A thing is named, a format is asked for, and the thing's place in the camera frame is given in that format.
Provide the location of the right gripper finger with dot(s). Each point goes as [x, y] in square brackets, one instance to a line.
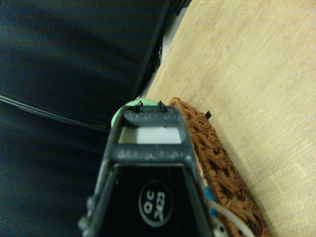
[148, 153]

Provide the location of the green plush toy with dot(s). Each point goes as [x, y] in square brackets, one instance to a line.
[149, 102]

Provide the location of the blue plush toy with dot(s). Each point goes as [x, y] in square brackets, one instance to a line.
[209, 197]

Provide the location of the brown wicker basket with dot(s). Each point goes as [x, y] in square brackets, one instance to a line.
[222, 160]

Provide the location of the curtain stand pole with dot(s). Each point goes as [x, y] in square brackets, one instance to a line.
[49, 110]

